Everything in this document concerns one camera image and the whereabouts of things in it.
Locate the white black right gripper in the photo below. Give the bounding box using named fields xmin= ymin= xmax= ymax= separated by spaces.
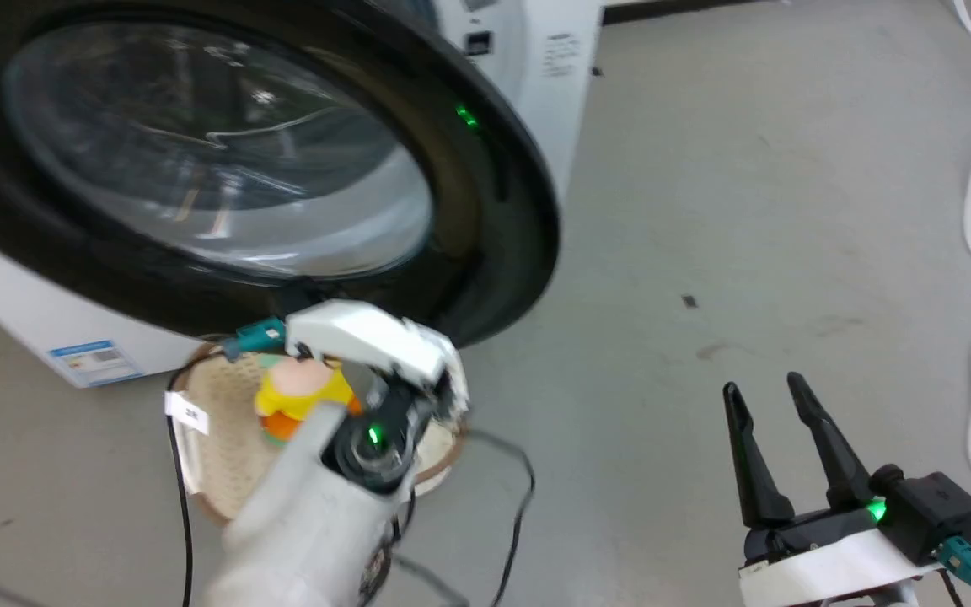
xmin=722 ymin=371 xmax=943 ymax=607

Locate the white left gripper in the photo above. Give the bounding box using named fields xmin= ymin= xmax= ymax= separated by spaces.
xmin=279 ymin=282 xmax=471 ymax=421

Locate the black round glass washer door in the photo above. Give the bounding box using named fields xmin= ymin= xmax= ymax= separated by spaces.
xmin=0 ymin=0 xmax=561 ymax=351

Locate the white washing machine body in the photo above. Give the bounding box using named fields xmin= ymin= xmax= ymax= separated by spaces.
xmin=0 ymin=0 xmax=604 ymax=390

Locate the yellow orange doll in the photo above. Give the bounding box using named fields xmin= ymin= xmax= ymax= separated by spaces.
xmin=254 ymin=354 xmax=364 ymax=445

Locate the white basket tag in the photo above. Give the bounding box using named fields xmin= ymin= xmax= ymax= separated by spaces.
xmin=164 ymin=391 xmax=211 ymax=436

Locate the beige woven laundry basket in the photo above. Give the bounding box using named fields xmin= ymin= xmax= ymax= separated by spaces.
xmin=169 ymin=341 xmax=469 ymax=528

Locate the blue white energy label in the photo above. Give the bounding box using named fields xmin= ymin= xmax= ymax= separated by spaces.
xmin=47 ymin=339 xmax=146 ymax=389

